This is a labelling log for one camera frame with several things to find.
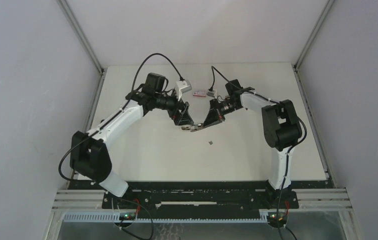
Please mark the aluminium front rail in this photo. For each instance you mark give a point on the aluminium front rail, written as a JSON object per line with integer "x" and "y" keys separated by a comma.
{"x": 304, "y": 200}

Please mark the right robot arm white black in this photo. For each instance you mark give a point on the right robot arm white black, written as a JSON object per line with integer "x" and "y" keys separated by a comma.
{"x": 282, "y": 128}

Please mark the right aluminium frame post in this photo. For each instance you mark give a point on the right aluminium frame post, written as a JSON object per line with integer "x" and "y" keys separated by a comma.
{"x": 312, "y": 36}

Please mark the white cable duct strip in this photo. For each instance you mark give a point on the white cable duct strip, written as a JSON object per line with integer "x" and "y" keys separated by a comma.
{"x": 109, "y": 217}

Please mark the red white staple box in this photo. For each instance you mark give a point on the red white staple box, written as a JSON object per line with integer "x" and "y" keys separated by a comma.
{"x": 199, "y": 93}

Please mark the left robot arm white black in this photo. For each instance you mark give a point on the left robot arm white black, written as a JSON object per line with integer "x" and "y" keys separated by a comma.
{"x": 89, "y": 152}

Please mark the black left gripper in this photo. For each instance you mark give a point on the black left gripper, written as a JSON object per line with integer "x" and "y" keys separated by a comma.
{"x": 181, "y": 118}

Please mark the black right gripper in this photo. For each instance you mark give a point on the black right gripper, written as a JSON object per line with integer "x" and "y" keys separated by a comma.
{"x": 215, "y": 113}

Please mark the aluminium frame corner post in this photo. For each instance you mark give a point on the aluminium frame corner post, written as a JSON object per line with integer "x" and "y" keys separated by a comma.
{"x": 80, "y": 34}

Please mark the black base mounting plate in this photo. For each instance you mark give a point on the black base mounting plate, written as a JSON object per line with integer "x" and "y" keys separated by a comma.
{"x": 122, "y": 205}

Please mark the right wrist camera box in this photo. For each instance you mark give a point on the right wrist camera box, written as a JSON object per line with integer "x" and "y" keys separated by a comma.
{"x": 212, "y": 93}

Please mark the beige small stapler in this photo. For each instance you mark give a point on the beige small stapler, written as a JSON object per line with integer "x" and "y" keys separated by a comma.
{"x": 192, "y": 127}

